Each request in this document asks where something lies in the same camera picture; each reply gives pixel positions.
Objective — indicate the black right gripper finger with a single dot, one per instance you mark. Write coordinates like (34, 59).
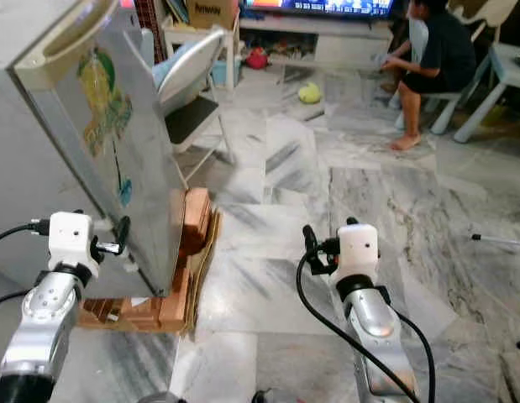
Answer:
(308, 242)
(352, 222)

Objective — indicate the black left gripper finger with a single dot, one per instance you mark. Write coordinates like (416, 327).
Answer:
(124, 235)

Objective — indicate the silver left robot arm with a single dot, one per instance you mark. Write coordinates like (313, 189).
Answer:
(54, 327)

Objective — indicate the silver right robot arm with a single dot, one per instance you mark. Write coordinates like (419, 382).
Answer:
(377, 323)

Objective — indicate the grey fridge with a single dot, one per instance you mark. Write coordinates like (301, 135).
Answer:
(24, 168)

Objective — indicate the red brick stack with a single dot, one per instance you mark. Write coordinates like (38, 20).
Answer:
(196, 222)

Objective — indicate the brown cardboard sheet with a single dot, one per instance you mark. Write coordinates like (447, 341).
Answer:
(213, 252)

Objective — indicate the yellow green plush toy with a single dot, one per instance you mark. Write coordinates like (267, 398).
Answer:
(310, 93)

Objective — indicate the white stick black tip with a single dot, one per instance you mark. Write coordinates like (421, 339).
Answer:
(499, 240)

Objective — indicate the white television stand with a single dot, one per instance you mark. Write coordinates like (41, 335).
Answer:
(335, 46)

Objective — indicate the white folding chair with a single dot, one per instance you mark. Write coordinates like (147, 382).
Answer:
(192, 63)

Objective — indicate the red toy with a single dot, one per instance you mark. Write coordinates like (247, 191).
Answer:
(257, 59)

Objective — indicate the child in dark shirt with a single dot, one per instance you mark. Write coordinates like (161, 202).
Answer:
(449, 59)

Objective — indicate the blue storage box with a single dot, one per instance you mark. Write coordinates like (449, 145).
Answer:
(222, 71)

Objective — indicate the white side table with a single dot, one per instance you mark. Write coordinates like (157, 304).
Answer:
(180, 35)

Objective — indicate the flat screen television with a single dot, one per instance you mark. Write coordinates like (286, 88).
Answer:
(318, 7)

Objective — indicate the light blue plastic table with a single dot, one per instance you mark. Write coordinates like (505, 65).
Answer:
(507, 63)

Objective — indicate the colourful picture book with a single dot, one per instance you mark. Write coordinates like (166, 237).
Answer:
(177, 8)

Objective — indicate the brown Amway cardboard box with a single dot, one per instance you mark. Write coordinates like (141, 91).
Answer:
(213, 10)

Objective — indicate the beige high chair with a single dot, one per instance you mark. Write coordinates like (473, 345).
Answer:
(486, 13)

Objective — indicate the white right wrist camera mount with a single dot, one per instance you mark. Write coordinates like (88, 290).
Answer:
(359, 250)

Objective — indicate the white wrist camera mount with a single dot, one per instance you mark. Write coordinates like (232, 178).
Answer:
(73, 239)
(359, 250)

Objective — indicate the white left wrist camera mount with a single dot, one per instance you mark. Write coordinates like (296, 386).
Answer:
(73, 239)

